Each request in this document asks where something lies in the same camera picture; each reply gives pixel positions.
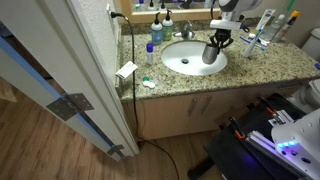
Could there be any black power cable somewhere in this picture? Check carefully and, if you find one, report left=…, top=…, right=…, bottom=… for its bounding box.
left=110, top=11, right=181, bottom=180

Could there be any blue toothbrush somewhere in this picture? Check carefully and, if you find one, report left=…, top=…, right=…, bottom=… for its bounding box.
left=239, top=35, right=268, bottom=52

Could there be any orange black clamp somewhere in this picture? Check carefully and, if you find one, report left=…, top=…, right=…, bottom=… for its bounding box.
left=229, top=116, right=248, bottom=141
left=258, top=96, right=278, bottom=117

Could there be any metal cabinet handle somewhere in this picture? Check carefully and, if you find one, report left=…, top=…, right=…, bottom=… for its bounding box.
left=199, top=96, right=214, bottom=116
left=186, top=96, right=199, bottom=118

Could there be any sunscreen bottle with orange cap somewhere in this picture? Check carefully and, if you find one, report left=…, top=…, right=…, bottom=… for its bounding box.
left=275, top=10, right=301, bottom=43

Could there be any beige vanity cabinet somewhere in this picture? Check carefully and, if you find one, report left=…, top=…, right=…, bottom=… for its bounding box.
left=121, top=78, right=314, bottom=141

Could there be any white oval sink basin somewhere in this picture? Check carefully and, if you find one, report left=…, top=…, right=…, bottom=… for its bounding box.
left=160, top=40, right=229, bottom=77

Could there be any clear plastic bottle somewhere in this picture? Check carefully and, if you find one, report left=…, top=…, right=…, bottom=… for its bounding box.
left=263, top=13, right=288, bottom=43

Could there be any stainless steel cup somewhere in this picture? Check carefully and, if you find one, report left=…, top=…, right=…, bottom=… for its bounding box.
left=201, top=43, right=221, bottom=66

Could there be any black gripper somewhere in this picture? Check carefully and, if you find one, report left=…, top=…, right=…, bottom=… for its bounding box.
left=208, top=29, right=236, bottom=51

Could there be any aluminium mounting rail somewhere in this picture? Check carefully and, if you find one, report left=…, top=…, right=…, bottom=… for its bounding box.
left=244, top=129, right=316, bottom=180

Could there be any white door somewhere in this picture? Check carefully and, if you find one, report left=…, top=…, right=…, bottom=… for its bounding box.
left=0, top=0, right=141, bottom=163

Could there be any blue soap pump bottle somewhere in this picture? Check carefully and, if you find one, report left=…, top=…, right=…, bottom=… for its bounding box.
left=150, top=11, right=164, bottom=46

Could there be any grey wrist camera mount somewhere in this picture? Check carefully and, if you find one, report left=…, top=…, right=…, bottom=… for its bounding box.
left=209, top=18, right=244, bottom=32

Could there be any small bottle with blue cap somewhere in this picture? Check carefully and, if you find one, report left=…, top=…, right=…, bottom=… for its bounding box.
left=145, top=42, right=155, bottom=66

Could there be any green soap pump bottle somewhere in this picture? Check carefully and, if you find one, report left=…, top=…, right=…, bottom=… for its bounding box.
left=161, top=9, right=175, bottom=42

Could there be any white green contact lens case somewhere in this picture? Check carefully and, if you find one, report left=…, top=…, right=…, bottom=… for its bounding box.
left=141, top=76, right=157, bottom=90

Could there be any wood framed mirror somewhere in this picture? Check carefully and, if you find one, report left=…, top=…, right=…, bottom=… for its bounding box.
left=119, top=0, right=223, bottom=25

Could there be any small white toothpaste tube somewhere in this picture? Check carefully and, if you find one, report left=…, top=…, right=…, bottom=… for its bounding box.
left=248, top=29, right=272, bottom=47

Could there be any white toilet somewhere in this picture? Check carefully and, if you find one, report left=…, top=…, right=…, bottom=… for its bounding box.
left=287, top=27, right=320, bottom=114

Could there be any black robot cart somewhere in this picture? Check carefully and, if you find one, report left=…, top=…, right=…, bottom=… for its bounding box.
left=186, top=93, right=320, bottom=180

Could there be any white paper packet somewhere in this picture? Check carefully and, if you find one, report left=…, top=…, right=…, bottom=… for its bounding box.
left=115, top=60, right=139, bottom=80

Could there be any chrome faucet tap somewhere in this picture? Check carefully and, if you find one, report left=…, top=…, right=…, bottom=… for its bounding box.
left=173, top=20, right=196, bottom=40

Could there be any metal door hinge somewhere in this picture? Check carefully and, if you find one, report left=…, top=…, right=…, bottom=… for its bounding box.
left=106, top=143, right=125, bottom=158
left=45, top=92, right=96, bottom=122

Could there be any white wall outlet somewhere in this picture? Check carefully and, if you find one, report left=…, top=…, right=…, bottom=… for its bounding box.
left=105, top=3, right=116, bottom=34

